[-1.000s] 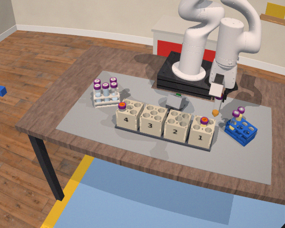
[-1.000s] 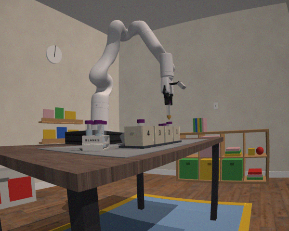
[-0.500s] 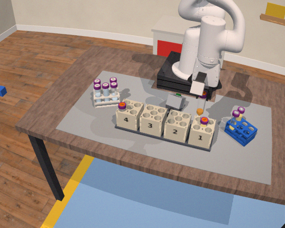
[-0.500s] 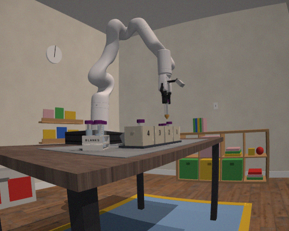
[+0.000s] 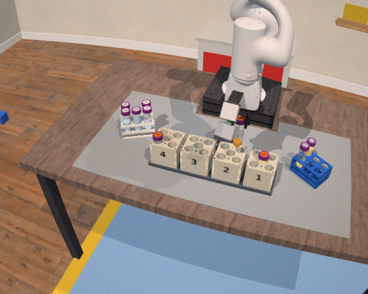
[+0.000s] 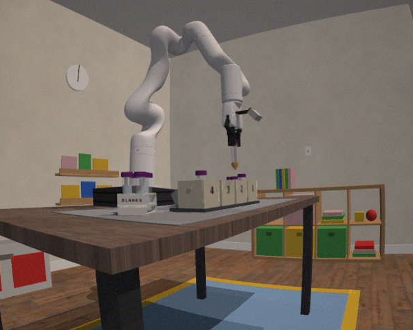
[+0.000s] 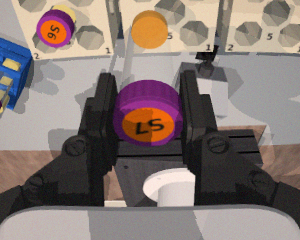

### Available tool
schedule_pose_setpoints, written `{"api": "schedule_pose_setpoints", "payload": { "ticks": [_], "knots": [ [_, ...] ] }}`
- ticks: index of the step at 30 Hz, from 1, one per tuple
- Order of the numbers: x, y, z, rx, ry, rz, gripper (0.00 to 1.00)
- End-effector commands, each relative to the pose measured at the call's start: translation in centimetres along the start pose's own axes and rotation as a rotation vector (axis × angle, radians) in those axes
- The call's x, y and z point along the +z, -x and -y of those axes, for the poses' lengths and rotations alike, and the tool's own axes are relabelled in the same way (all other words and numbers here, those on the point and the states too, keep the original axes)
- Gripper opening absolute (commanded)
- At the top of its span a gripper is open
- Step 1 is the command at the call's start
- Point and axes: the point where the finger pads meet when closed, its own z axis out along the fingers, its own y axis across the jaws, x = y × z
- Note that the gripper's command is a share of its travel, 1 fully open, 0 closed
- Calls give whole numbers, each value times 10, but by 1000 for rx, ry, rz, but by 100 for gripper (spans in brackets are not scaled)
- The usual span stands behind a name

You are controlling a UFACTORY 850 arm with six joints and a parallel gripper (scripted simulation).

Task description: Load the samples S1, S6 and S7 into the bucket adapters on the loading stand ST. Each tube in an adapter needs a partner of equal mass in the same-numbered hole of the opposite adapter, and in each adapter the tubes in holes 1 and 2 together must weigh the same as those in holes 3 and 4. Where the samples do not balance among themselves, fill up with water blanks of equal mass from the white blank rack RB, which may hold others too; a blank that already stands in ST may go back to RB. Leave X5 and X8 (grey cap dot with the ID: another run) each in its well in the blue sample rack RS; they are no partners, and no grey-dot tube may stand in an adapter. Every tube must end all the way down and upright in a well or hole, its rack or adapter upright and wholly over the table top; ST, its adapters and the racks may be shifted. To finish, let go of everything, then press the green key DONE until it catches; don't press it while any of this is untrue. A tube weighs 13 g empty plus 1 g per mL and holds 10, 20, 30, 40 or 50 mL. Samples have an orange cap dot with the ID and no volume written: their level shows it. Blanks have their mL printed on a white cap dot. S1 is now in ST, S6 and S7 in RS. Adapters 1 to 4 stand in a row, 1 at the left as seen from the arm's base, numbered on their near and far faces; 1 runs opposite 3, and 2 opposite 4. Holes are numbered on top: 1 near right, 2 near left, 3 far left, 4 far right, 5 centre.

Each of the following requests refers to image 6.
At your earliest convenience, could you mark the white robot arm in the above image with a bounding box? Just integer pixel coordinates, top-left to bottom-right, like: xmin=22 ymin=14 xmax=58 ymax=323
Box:
xmin=124 ymin=21 xmax=250 ymax=188

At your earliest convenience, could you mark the beige bucket adapter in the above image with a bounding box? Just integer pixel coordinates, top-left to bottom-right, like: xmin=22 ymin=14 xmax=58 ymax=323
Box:
xmin=178 ymin=180 xmax=220 ymax=209
xmin=246 ymin=180 xmax=257 ymax=202
xmin=234 ymin=180 xmax=247 ymax=204
xmin=220 ymin=180 xmax=235 ymax=206

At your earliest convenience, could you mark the grey flat mat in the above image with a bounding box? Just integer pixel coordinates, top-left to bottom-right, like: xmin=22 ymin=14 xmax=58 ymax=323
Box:
xmin=52 ymin=199 xmax=296 ymax=226

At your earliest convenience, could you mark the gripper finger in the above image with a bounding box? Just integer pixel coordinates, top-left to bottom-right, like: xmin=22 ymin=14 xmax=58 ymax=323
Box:
xmin=224 ymin=115 xmax=236 ymax=146
xmin=235 ymin=129 xmax=242 ymax=147

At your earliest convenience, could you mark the white tube rack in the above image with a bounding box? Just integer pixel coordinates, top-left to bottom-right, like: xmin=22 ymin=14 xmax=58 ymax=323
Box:
xmin=117 ymin=193 xmax=157 ymax=216

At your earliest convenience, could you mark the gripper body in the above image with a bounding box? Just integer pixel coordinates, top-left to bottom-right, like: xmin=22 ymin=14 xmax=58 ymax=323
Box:
xmin=222 ymin=101 xmax=243 ymax=129

